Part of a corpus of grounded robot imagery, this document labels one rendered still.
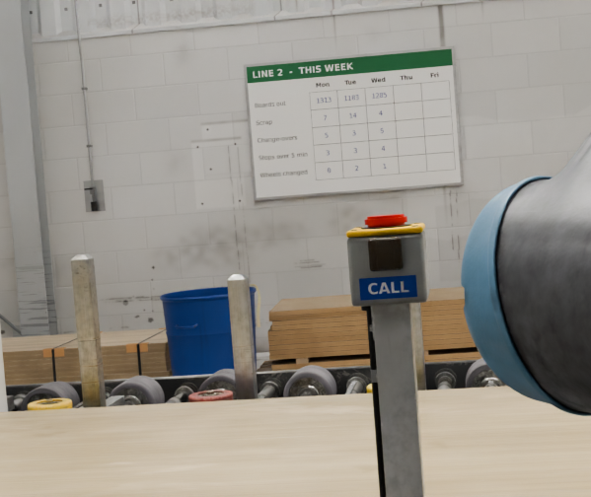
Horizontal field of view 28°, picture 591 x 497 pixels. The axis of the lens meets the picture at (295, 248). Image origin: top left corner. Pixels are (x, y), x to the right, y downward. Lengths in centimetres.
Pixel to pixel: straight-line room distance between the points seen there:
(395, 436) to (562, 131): 720
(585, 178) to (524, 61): 772
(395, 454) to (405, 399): 5
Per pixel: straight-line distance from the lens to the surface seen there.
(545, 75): 830
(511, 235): 58
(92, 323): 233
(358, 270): 110
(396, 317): 112
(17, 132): 853
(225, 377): 271
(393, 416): 114
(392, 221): 111
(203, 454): 171
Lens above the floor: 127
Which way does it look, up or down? 3 degrees down
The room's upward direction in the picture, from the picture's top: 4 degrees counter-clockwise
